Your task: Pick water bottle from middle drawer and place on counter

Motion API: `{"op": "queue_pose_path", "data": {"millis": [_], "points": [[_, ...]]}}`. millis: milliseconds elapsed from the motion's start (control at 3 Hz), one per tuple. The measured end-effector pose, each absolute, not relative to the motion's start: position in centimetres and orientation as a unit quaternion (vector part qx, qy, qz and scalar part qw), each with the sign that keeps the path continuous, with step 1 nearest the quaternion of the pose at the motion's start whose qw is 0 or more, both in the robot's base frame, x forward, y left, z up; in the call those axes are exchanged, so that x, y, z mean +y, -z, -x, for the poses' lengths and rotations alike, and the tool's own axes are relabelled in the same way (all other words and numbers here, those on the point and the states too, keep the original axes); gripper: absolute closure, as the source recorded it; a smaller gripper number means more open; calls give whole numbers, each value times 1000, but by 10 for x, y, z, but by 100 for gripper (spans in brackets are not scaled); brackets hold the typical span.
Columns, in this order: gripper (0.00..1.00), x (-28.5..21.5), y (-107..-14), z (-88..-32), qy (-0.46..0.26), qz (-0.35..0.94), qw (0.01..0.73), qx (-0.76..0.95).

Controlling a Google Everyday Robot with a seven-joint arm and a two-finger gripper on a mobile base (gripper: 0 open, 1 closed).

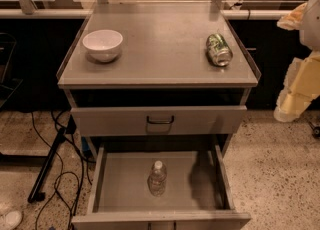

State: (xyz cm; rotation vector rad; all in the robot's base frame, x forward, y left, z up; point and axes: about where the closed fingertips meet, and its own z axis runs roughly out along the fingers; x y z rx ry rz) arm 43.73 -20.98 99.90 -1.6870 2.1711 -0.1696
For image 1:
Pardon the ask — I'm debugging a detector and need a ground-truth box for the green soda can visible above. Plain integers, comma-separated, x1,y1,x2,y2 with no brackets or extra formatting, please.
206,33,233,67

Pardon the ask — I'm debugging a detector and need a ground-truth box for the black floor cable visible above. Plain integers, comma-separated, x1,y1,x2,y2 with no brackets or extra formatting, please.
29,109,94,230

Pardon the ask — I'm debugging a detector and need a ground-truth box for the grey metal drawer cabinet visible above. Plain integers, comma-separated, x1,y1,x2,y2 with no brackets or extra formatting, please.
55,1,262,230

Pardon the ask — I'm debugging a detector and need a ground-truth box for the open middle drawer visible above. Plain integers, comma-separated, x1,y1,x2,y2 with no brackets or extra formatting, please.
72,146,251,230

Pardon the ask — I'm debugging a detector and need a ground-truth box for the closed upper drawer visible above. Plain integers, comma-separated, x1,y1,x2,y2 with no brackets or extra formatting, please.
71,106,247,137

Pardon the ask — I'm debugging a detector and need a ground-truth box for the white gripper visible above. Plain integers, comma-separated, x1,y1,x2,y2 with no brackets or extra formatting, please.
274,0,320,122

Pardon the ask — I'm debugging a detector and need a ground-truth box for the white ceramic bowl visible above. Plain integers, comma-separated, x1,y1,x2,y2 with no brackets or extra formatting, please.
82,30,123,62

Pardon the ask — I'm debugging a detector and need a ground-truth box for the white counter rail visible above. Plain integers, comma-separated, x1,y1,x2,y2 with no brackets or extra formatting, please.
0,8,294,21

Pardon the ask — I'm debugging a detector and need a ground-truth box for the white shoe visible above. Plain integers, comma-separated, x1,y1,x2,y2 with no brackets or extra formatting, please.
0,211,23,230

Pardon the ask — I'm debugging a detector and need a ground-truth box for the black stand leg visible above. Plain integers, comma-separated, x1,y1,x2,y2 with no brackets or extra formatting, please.
27,119,68,203

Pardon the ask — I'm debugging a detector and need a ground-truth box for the clear plastic water bottle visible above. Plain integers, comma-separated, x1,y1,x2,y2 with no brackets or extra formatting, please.
147,160,167,196

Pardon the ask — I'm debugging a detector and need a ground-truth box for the black drawer handle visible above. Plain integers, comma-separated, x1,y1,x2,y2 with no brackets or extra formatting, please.
146,116,175,125

